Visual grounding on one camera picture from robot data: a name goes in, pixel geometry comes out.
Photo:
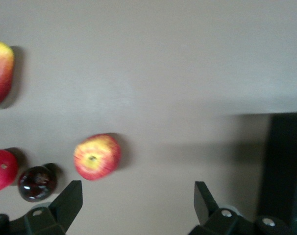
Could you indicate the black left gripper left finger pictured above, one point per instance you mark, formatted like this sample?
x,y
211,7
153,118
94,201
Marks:
x,y
60,210

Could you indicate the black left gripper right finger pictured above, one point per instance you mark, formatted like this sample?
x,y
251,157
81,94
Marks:
x,y
212,220

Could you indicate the small red yellow apple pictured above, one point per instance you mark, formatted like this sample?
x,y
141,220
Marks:
x,y
97,156

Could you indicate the black plastic tray box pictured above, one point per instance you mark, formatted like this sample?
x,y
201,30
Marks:
x,y
283,159

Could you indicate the dark purple plum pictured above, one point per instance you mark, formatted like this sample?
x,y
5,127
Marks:
x,y
35,183

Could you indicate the red round peach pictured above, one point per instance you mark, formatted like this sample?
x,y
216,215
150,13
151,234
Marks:
x,y
2,171

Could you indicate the red yellow mango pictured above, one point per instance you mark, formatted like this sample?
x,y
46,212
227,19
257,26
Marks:
x,y
1,73

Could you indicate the brown table cover sheet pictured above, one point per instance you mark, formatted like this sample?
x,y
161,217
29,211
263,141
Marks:
x,y
163,61

